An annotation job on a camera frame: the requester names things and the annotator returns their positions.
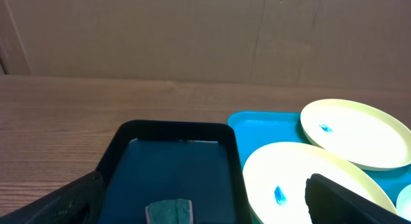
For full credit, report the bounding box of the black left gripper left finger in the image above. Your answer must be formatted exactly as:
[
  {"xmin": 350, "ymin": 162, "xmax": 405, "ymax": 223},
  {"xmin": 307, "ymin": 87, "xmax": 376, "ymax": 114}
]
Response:
[{"xmin": 1, "ymin": 171, "xmax": 105, "ymax": 224}]

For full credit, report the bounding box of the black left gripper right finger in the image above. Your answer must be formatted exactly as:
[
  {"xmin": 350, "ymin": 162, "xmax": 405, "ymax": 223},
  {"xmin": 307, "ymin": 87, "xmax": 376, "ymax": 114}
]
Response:
[{"xmin": 305, "ymin": 173, "xmax": 410, "ymax": 224}]

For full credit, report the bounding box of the yellow plate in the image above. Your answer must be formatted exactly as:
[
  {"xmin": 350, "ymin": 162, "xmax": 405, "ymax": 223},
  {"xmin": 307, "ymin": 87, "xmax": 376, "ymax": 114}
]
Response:
[
  {"xmin": 300, "ymin": 99, "xmax": 410, "ymax": 171},
  {"xmin": 243, "ymin": 142, "xmax": 397, "ymax": 223}
]

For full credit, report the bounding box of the green sponge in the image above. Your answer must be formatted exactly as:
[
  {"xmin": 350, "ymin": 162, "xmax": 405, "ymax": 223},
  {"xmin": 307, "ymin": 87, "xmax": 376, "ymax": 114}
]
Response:
[{"xmin": 145, "ymin": 199, "xmax": 194, "ymax": 224}]

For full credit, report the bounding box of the light blue plate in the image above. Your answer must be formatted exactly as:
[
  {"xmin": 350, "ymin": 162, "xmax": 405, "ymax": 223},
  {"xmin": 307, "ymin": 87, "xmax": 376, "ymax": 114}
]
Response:
[{"xmin": 396, "ymin": 185, "xmax": 411, "ymax": 221}]

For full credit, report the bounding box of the black rectangular tray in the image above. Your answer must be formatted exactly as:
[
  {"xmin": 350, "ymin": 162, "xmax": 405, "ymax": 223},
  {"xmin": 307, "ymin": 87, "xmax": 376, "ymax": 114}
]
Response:
[{"xmin": 96, "ymin": 120, "xmax": 252, "ymax": 224}]

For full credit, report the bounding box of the teal rectangular tray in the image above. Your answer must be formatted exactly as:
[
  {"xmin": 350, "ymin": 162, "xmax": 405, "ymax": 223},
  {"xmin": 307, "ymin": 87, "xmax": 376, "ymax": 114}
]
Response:
[{"xmin": 228, "ymin": 112, "xmax": 410, "ymax": 223}]

